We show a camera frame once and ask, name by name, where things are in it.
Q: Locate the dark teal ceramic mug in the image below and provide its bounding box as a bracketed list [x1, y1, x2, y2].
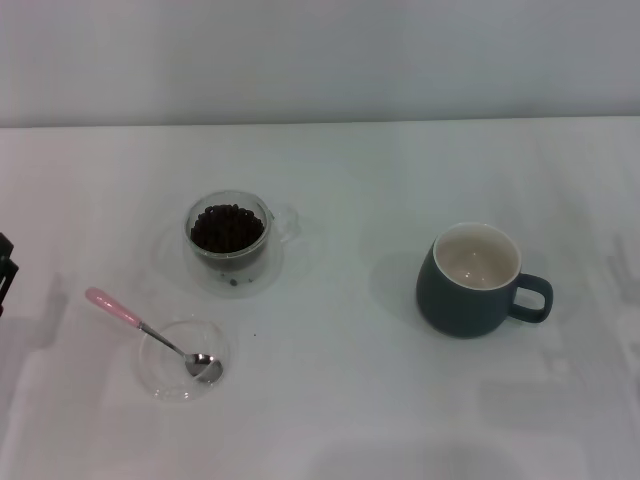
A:
[415, 222, 555, 340]

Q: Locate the clear glass saucer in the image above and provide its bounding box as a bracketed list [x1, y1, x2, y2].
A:
[138, 319, 231, 404]

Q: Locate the coffee bean pile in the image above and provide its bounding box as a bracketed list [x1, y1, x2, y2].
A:
[189, 202, 266, 255]

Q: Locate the pink-handled metal spoon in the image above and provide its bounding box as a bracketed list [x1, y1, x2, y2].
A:
[84, 286, 225, 385]

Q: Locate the double-walled glass cup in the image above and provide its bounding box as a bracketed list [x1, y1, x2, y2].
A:
[182, 189, 302, 300]

